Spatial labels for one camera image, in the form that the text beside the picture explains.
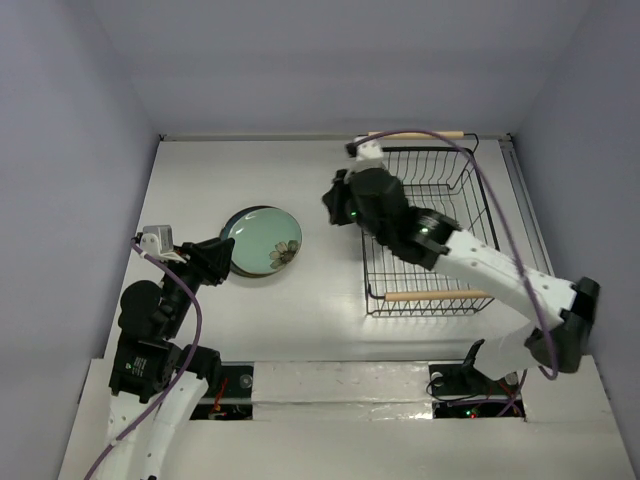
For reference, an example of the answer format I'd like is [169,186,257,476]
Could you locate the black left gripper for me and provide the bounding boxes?
[163,234,234,334]

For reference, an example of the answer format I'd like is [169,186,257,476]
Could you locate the dark teal brown-rimmed plate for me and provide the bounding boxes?
[219,205,304,278]

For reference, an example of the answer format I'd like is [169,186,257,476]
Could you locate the light green plate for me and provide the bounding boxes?
[225,207,303,275]

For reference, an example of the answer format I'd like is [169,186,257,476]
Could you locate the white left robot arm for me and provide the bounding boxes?
[85,225,234,479]

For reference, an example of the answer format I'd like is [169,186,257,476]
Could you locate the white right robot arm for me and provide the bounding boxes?
[322,168,600,392]

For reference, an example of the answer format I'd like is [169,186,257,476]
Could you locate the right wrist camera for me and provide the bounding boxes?
[345,139,385,174]

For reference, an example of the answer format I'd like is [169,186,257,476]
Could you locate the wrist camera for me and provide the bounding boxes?
[345,139,385,174]
[138,225,186,263]

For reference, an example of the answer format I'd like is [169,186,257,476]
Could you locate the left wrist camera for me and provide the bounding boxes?
[138,225,186,263]

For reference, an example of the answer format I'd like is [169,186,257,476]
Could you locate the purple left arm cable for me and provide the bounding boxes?
[79,237,206,480]

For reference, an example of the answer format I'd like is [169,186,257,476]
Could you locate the black wire dish rack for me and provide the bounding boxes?
[362,142,500,317]

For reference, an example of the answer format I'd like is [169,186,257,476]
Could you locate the aluminium rail on table edge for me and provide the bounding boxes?
[499,132,579,354]

